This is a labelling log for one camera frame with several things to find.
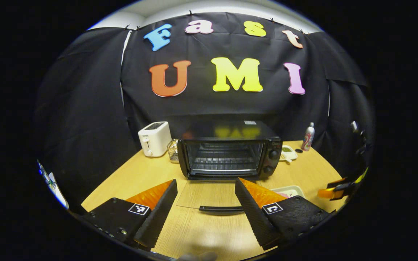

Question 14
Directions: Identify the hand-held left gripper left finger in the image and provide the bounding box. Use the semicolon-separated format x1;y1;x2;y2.
81;179;178;249

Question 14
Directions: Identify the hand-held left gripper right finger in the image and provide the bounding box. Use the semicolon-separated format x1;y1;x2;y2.
235;177;332;251

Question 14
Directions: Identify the white square plate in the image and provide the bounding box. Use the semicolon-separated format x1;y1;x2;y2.
271;185;306;199

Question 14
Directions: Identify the black electric oven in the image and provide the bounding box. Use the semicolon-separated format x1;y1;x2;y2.
176;120;283;213

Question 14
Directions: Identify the white and red spray can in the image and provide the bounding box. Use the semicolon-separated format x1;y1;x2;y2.
302;122;315;152

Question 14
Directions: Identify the white divided dish of grains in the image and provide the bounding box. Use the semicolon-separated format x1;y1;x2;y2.
280;145;298;162

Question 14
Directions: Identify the white toaster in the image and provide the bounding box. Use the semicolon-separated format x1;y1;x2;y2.
138;121;172;157

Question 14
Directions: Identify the wire mesh basket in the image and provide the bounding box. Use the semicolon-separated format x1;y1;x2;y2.
167;139;180;163

